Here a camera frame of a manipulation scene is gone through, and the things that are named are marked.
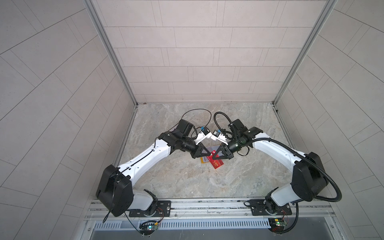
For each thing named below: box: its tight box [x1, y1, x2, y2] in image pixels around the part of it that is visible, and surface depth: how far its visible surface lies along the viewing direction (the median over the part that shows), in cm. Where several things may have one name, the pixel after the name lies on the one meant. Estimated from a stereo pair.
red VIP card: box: [206, 150, 224, 170], surface depth 72 cm
